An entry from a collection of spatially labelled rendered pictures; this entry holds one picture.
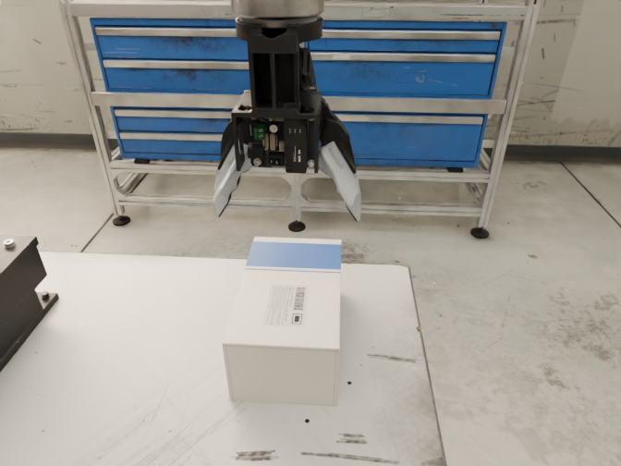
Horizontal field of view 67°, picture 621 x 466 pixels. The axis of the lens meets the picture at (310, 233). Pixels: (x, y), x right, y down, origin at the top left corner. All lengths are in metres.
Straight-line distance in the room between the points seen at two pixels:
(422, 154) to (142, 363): 1.59
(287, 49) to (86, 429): 0.43
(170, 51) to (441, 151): 1.13
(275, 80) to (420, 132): 1.61
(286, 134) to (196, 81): 1.59
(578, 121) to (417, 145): 1.36
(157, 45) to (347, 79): 0.73
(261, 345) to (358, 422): 0.14
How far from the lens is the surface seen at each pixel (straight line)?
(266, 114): 0.39
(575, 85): 3.05
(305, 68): 0.44
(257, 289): 0.55
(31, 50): 3.25
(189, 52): 1.95
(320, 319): 0.51
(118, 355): 0.65
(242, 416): 0.55
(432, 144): 2.00
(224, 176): 0.48
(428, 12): 1.85
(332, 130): 0.45
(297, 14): 0.38
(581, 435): 1.56
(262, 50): 0.37
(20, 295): 0.70
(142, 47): 2.01
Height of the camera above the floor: 1.14
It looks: 33 degrees down
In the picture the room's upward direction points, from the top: straight up
